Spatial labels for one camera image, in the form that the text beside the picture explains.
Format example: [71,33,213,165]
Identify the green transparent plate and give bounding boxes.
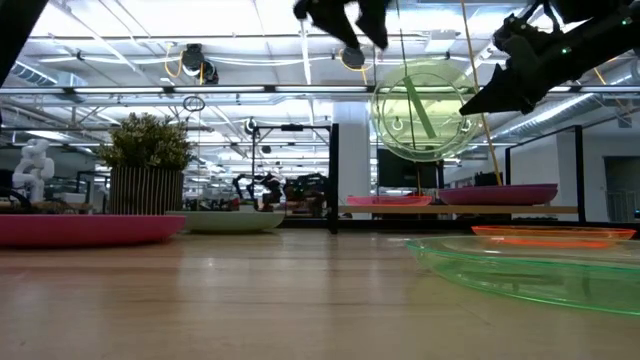
[370,58,477,163]
[405,235,640,317]

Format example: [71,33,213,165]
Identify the white building column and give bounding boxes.
[332,102,374,199]

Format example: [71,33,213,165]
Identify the orange transparent plate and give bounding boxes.
[470,224,637,250]

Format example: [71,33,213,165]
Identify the black cable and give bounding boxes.
[394,0,422,196]

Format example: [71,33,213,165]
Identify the black monitor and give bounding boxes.
[377,148,445,190]

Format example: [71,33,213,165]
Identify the black metal rig frame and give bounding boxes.
[277,218,640,235]

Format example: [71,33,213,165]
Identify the black gantry frame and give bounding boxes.
[249,123,331,211]

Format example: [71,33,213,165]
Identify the wooden shelf black frame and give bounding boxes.
[327,122,587,235]

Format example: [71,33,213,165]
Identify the white robot figurine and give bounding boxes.
[10,138,56,204]

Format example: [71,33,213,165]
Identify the pink transparent plate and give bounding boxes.
[346,195,434,208]

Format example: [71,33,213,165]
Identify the white plate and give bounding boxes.
[167,209,286,235]

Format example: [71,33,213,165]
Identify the potted plant striped pot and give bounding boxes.
[93,112,196,217]

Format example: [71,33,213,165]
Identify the magenta plate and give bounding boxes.
[0,214,187,249]

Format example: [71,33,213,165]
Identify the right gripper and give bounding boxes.
[458,13,571,117]

